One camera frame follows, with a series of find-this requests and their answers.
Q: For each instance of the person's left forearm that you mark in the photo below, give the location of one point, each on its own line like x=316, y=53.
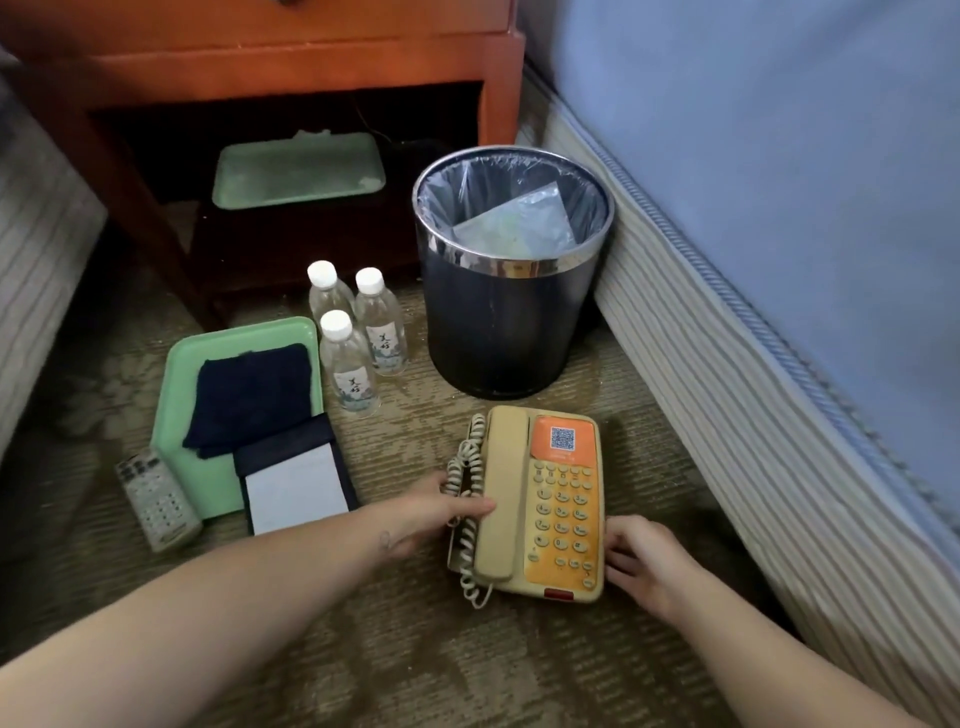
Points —
x=202, y=622

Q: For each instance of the person's right hand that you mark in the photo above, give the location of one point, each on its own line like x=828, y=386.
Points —
x=660, y=570

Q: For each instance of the white paper notepad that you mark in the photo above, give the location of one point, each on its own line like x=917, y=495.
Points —
x=298, y=491

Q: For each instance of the person's left hand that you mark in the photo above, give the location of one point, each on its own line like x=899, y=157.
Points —
x=424, y=514

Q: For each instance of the clear plastic bin liner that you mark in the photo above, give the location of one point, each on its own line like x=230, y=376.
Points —
x=450, y=187

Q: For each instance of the grey striped mattress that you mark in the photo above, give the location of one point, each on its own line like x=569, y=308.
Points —
x=37, y=247

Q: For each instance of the beige telephone with orange keypad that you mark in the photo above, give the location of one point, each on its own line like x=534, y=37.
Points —
x=566, y=517

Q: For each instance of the person's right fingers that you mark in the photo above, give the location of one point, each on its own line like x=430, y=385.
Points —
x=621, y=559

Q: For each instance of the black bin with chrome rim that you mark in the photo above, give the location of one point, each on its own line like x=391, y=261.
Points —
x=499, y=330

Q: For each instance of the person's right forearm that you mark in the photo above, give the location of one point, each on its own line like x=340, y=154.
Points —
x=772, y=667

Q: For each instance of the dark blue folded cloth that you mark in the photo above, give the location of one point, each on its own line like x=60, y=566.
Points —
x=247, y=397

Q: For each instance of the striped mattress with blue piping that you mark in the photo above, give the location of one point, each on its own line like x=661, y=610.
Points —
x=750, y=465

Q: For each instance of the clear plastic bag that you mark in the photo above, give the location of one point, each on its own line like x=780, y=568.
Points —
x=521, y=221

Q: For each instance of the wooden nightstand drawer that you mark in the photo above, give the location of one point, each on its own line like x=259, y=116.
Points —
x=262, y=15

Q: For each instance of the beige telephone handset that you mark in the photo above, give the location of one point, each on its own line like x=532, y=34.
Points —
x=501, y=480

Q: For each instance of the orange-brown wooden nightstand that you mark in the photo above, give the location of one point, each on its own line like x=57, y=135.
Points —
x=300, y=71

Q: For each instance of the grey remote control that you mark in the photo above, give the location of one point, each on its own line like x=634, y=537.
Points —
x=157, y=501

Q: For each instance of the dark blue notepad holder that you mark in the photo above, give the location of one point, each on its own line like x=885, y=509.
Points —
x=289, y=436

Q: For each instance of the person's left thumb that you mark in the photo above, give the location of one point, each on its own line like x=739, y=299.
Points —
x=471, y=508

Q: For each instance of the clear water bottle white cap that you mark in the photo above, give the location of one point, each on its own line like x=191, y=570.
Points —
x=382, y=326
x=328, y=296
x=351, y=371

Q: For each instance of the green plastic tray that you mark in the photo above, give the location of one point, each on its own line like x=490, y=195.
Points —
x=180, y=405
x=296, y=171

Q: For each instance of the blue bed sheet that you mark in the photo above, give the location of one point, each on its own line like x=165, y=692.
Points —
x=787, y=150

